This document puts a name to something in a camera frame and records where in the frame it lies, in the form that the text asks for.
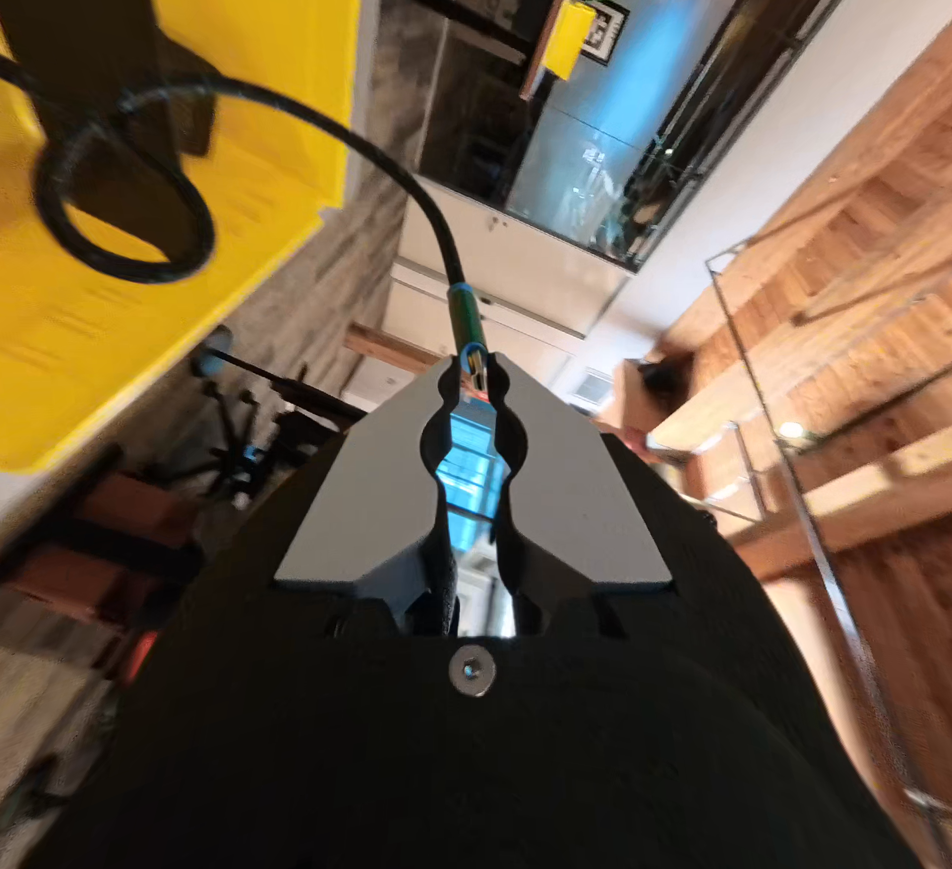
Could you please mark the framed black white tag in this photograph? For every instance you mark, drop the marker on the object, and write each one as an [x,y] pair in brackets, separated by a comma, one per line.
[606,32]

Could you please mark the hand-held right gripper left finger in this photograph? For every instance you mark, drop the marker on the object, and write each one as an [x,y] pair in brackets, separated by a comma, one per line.
[349,527]

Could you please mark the white cabinet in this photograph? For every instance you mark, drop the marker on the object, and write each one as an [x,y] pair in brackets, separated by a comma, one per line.
[520,274]

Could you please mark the black office chair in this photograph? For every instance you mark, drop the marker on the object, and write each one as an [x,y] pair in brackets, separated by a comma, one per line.
[245,437]

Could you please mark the yellow plastic bin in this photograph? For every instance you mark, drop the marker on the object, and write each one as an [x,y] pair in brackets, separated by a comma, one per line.
[569,39]
[260,28]

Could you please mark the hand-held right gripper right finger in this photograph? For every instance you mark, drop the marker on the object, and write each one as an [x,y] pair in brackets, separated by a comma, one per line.
[595,519]

